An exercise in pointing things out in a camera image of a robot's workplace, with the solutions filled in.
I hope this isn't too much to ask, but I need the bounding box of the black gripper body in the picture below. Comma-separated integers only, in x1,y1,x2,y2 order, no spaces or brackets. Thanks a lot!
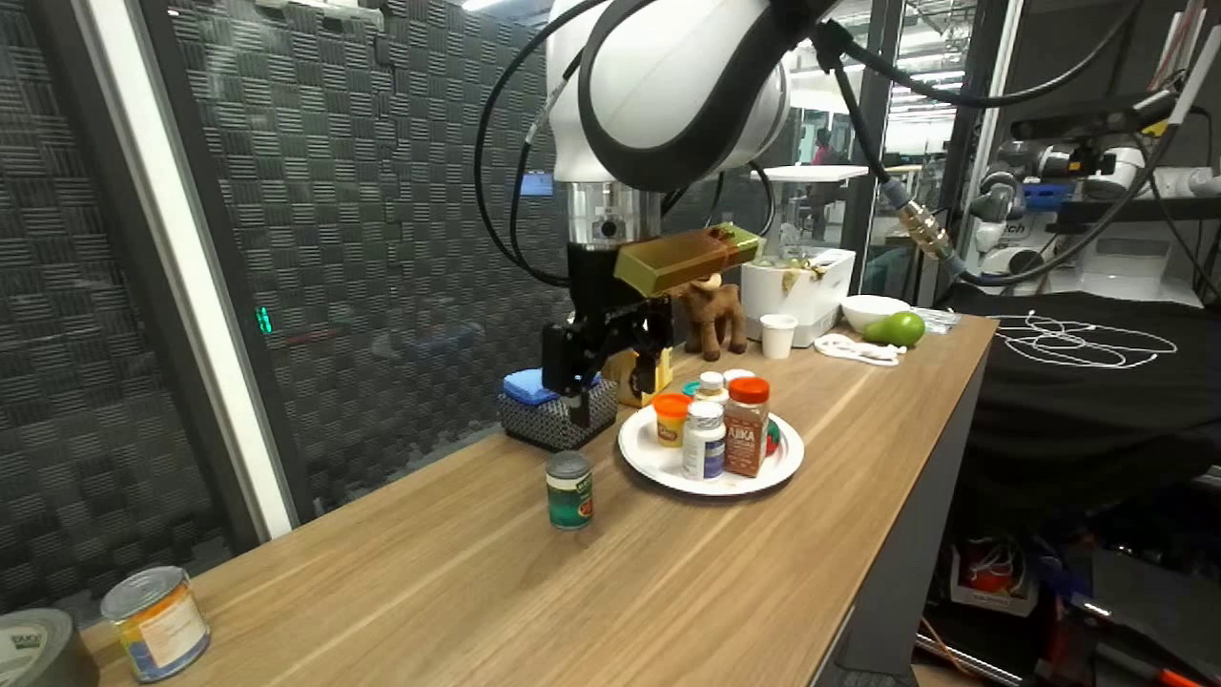
562,239,674,348

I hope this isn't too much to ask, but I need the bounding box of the yellow tub orange lid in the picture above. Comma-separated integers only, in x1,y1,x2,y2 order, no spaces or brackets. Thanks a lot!
648,388,698,452

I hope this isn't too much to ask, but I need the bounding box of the small white bottle blue label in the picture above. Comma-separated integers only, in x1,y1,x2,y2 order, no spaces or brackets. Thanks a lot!
679,396,727,484

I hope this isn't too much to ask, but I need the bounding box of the spice bottle orange lid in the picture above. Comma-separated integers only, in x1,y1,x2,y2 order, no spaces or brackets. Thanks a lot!
721,373,776,482

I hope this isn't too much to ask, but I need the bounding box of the open yellow cardboard box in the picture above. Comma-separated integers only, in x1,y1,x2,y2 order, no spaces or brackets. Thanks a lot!
604,340,679,412

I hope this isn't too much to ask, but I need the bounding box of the white paper cup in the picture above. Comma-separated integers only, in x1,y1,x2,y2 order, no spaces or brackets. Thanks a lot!
755,309,800,362

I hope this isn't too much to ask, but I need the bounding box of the small green can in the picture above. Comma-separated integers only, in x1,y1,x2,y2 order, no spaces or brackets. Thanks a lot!
543,447,600,529

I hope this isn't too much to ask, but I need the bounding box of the white round plate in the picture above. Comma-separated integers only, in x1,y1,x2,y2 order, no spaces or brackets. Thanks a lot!
614,396,810,504

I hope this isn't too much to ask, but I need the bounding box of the white plastic container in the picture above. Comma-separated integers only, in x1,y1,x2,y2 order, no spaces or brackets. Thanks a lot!
740,246,857,350

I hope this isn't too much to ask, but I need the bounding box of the white crumpled paper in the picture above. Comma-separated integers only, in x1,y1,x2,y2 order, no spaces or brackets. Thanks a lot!
814,328,909,370

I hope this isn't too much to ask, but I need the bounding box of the white bowl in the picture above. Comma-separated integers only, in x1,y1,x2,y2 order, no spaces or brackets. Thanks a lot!
841,292,913,344

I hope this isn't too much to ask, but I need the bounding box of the green apple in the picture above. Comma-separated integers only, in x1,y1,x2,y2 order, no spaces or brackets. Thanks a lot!
882,309,932,350

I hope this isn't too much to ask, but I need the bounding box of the white lab equipment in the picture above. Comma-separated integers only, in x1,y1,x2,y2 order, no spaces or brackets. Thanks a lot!
964,143,1150,300

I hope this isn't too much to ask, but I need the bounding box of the black covered table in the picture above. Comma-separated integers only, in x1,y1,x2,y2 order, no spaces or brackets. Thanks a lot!
937,283,1221,512

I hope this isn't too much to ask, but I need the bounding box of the tin can orange label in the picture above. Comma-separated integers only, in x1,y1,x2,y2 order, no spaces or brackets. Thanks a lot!
96,564,215,687

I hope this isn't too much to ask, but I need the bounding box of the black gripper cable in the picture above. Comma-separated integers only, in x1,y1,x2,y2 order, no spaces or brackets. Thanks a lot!
472,0,614,292

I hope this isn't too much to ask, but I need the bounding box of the white coiled cable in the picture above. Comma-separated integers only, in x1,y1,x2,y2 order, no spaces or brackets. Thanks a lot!
993,304,1184,373

